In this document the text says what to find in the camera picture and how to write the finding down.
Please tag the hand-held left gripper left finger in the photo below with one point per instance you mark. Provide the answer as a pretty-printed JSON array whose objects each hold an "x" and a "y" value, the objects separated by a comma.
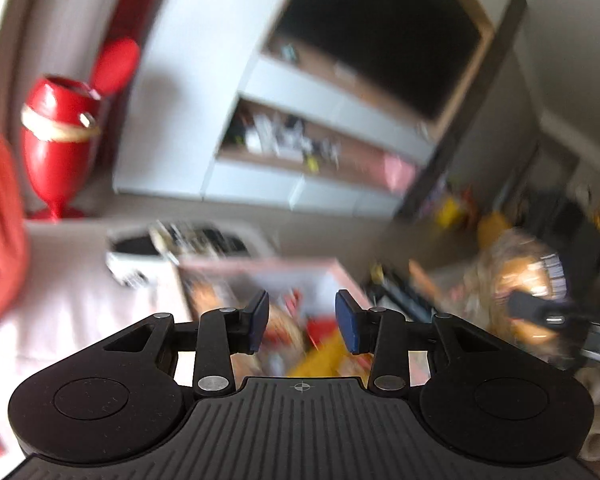
[{"x": 259, "y": 320}]

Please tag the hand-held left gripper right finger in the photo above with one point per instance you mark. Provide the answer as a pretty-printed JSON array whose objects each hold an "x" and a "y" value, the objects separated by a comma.
[{"x": 347, "y": 322}]

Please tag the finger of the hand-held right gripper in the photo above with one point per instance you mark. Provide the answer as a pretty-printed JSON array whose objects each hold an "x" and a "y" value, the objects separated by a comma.
[{"x": 530, "y": 305}]

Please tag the clear bread packet white label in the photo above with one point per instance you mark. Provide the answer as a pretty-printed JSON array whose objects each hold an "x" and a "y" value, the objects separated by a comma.
[{"x": 520, "y": 270}]

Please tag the yellow snack packet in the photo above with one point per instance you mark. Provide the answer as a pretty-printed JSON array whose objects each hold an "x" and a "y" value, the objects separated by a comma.
[{"x": 325, "y": 355}]

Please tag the pink cardboard box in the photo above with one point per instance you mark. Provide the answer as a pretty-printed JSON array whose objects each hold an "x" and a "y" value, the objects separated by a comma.
[{"x": 260, "y": 264}]

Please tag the black metal stand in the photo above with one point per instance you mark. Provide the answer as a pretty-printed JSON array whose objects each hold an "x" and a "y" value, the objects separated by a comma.
[{"x": 400, "y": 292}]

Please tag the white toy car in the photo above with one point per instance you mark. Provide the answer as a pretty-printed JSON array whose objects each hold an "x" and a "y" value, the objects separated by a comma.
[{"x": 130, "y": 265}]

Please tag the small pink box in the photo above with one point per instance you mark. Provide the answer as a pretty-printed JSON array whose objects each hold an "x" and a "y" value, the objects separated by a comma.
[{"x": 397, "y": 170}]

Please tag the white small appliance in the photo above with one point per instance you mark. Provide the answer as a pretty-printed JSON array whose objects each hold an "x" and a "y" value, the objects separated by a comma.
[{"x": 265, "y": 132}]

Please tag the white cloth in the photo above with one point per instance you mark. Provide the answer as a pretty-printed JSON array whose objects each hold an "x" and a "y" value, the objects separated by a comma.
[{"x": 55, "y": 285}]

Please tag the white television cabinet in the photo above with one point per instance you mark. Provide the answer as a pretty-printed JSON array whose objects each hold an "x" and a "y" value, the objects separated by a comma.
[{"x": 180, "y": 110}]

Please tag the red vase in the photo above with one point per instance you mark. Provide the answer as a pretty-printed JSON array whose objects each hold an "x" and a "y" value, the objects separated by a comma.
[{"x": 55, "y": 160}]

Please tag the pink toy carrier case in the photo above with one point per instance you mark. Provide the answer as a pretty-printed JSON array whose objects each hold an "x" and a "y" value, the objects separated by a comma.
[{"x": 0, "y": 240}]

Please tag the black television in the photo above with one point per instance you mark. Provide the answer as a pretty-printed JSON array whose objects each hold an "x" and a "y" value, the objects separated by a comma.
[{"x": 380, "y": 35}]

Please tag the red oval ornament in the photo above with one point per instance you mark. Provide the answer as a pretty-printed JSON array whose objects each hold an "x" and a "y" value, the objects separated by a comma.
[{"x": 115, "y": 65}]

